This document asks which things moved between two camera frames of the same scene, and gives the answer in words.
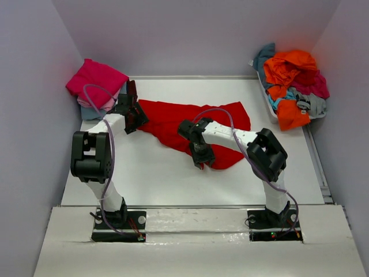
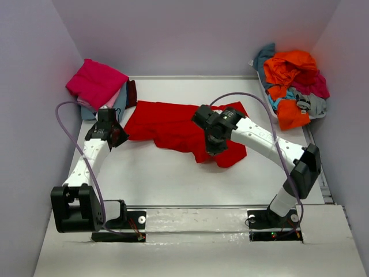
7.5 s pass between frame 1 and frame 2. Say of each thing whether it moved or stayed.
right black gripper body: moved
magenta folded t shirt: stayed
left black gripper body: moved
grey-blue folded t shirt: stayed
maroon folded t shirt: stayed
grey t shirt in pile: stayed
